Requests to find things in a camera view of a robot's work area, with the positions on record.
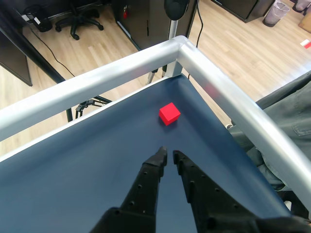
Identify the mesh wastebasket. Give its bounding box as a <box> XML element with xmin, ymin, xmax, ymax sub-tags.
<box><xmin>262</xmin><ymin>0</ymin><xmax>291</xmax><ymax>27</ymax></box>

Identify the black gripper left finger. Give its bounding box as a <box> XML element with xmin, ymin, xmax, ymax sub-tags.
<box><xmin>89</xmin><ymin>146</ymin><xmax>168</xmax><ymax>233</ymax></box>

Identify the black oval webcam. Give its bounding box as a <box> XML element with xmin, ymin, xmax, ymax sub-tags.
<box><xmin>164</xmin><ymin>0</ymin><xmax>190</xmax><ymax>21</ymax></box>

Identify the black cabinet with red tag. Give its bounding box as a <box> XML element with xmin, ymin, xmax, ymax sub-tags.
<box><xmin>113</xmin><ymin>0</ymin><xmax>197</xmax><ymax>50</ymax></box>

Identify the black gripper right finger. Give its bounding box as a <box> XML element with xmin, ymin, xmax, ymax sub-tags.
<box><xmin>172</xmin><ymin>150</ymin><xmax>263</xmax><ymax>233</ymax></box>

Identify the black desk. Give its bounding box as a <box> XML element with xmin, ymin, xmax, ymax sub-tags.
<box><xmin>0</xmin><ymin>0</ymin><xmax>66</xmax><ymax>87</ymax></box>

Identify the dark grey table mat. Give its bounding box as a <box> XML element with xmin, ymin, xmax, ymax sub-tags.
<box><xmin>0</xmin><ymin>75</ymin><xmax>292</xmax><ymax>233</ymax></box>

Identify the red cube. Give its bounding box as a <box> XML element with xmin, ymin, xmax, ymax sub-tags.
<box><xmin>159</xmin><ymin>102</ymin><xmax>181</xmax><ymax>126</ymax></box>

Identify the silver metal table rail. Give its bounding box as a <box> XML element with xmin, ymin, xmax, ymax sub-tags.
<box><xmin>0</xmin><ymin>35</ymin><xmax>311</xmax><ymax>212</ymax></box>

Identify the black office chair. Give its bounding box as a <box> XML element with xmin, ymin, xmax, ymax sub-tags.
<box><xmin>54</xmin><ymin>0</ymin><xmax>105</xmax><ymax>41</ymax></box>

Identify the black tripod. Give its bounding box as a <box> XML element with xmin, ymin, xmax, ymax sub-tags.
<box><xmin>67</xmin><ymin>96</ymin><xmax>112</xmax><ymax>122</ymax></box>

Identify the low black cabinet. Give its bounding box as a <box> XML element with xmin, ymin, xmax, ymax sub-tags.
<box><xmin>211</xmin><ymin>0</ymin><xmax>276</xmax><ymax>24</ymax></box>

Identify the person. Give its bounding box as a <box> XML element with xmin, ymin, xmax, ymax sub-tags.
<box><xmin>227</xmin><ymin>71</ymin><xmax>311</xmax><ymax>219</ymax></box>

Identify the silver vertical pole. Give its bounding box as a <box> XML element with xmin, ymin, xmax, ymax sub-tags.
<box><xmin>167</xmin><ymin>19</ymin><xmax>183</xmax><ymax>78</ymax></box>

